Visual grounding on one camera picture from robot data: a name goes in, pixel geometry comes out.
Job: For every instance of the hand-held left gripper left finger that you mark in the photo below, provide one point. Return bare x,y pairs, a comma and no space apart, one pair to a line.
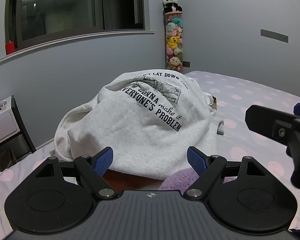
103,160

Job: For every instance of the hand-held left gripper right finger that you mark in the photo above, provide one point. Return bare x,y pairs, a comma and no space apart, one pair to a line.
196,160

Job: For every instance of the white printed sweatshirt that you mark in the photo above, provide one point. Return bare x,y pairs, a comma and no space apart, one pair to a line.
140,140

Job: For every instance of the purple fluffy blanket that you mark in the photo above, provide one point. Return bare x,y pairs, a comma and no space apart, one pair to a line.
175,180

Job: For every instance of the bed with polka dot sheet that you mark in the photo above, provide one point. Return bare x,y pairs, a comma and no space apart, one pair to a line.
240,97

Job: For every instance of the rust orange cloth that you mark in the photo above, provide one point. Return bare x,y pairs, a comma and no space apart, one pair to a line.
130,182

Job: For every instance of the brown striped cloth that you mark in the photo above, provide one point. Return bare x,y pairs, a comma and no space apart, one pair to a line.
214,103

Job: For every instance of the white nightstand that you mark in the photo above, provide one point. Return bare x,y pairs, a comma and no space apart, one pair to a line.
5,125

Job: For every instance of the glass dish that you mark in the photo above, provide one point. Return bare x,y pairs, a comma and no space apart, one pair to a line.
1,104

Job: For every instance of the clear tube of plush toys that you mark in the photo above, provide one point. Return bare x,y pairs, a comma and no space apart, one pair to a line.
174,42

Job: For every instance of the red candle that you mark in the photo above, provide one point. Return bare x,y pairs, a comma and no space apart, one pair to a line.
10,48

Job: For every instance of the panda plush toy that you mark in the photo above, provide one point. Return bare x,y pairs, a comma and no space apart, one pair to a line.
171,3

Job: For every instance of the dark framed window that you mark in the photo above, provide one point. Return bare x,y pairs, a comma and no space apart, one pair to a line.
65,5

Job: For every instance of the grey wall plate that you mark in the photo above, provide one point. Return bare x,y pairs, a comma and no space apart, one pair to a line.
275,35

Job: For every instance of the dark wall socket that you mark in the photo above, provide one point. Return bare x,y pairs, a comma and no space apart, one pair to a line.
187,64

